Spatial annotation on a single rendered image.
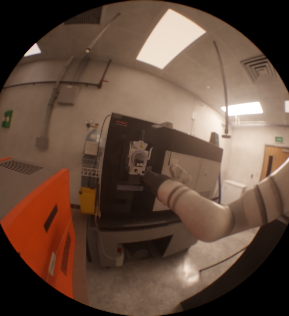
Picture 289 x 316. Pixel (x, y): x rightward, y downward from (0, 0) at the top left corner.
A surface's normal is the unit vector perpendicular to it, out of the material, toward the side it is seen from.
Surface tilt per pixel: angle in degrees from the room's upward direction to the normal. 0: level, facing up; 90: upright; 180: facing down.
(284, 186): 72
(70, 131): 90
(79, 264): 0
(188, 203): 64
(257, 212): 88
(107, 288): 0
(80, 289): 0
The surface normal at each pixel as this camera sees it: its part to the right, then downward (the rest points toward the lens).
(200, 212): -0.81, -0.58
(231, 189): -0.92, -0.14
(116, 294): 0.18, -0.98
